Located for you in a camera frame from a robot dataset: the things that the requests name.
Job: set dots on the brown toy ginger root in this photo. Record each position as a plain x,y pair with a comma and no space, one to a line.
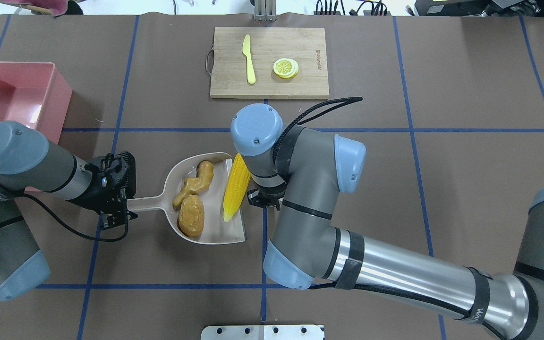
195,185

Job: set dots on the pink plastic bin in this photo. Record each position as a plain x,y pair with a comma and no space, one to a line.
34,99

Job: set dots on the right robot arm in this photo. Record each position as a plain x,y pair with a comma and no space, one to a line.
302,171

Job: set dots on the yellow toy corn cob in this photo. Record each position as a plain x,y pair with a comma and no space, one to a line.
236,188

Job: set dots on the bamboo cutting board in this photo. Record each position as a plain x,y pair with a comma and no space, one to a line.
305,45

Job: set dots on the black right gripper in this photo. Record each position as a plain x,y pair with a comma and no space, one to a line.
263,199

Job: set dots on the beige plastic dustpan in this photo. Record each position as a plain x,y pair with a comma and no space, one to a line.
216,230

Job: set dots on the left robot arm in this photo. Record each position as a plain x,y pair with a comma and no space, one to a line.
23,265

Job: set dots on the white metal base plate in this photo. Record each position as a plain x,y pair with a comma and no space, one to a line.
264,332

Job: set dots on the yellow lemon slices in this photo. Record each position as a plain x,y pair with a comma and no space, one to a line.
285,68

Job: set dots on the yellow plastic knife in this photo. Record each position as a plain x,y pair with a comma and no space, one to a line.
246,51

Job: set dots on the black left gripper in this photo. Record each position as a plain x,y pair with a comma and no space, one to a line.
93,197

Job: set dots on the brown toy potato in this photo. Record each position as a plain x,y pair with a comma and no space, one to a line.
191,216

